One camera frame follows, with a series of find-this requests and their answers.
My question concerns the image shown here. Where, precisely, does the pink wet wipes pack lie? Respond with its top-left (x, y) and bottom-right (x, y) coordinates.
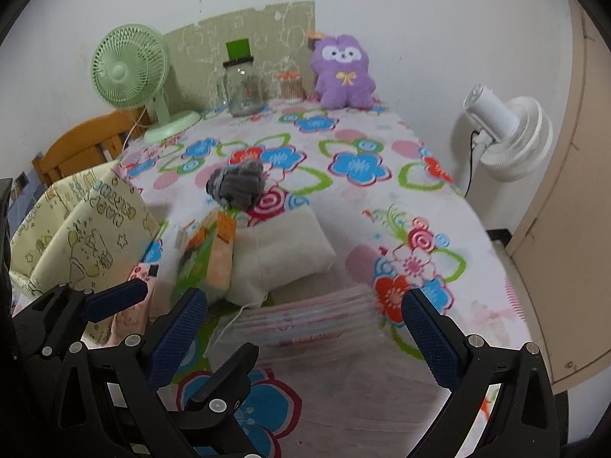
top-left (107, 261), bottom-right (163, 349)

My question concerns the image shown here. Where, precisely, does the blue plaid bedding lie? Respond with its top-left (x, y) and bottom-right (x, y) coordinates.
top-left (10, 186), bottom-right (44, 230)

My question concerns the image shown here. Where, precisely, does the purple plush toy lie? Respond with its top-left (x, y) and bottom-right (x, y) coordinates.
top-left (310, 33), bottom-right (378, 110)

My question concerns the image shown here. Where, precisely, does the green fan power cable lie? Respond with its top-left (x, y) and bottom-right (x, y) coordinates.
top-left (121, 107), bottom-right (146, 153)

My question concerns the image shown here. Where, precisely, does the glass jar with green lid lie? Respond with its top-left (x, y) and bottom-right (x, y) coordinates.
top-left (220, 38), bottom-right (265, 116)

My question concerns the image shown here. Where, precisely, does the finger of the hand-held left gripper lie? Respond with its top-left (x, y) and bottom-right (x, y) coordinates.
top-left (178, 342), bottom-right (261, 424)
top-left (13, 278), bottom-right (150, 360)

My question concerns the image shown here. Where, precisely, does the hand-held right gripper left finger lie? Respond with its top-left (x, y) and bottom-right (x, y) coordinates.
top-left (52, 287), bottom-right (209, 458)

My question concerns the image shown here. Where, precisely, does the wooden chair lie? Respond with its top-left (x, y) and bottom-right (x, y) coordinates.
top-left (32, 109), bottom-right (149, 187)

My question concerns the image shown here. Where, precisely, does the olive printed wall board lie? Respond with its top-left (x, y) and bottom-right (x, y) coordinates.
top-left (162, 1), bottom-right (317, 110)

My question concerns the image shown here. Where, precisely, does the white fan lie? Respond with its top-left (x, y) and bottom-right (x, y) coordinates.
top-left (463, 83), bottom-right (554, 183)

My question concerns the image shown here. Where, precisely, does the floral tablecloth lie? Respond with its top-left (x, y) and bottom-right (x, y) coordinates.
top-left (115, 95), bottom-right (530, 458)

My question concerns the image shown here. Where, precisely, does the beige door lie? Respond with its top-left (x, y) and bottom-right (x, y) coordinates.
top-left (506, 0), bottom-right (611, 387)

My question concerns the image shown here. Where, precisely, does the green orange carton box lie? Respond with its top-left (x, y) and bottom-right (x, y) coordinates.
top-left (174, 210), bottom-right (239, 303)

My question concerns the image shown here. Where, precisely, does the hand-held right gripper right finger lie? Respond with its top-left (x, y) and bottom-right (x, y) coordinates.
top-left (402, 287), bottom-right (561, 458)

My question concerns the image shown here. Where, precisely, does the black fan cable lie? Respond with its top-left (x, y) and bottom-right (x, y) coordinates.
top-left (463, 129), bottom-right (483, 198)

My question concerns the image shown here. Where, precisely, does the white cloth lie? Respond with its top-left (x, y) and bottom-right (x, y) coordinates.
top-left (226, 207), bottom-right (336, 307)

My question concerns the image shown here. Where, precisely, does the cotton swab jar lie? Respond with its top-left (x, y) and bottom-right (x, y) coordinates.
top-left (278, 73), bottom-right (304, 102)

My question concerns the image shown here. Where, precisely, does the yellow printed fabric storage box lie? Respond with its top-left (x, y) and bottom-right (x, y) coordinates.
top-left (10, 161), bottom-right (160, 344)

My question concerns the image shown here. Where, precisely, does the grey cloth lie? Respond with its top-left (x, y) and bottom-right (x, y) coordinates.
top-left (205, 160), bottom-right (268, 211)

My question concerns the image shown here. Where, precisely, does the green desk fan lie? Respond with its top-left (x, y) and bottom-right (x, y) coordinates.
top-left (92, 24), bottom-right (202, 144)

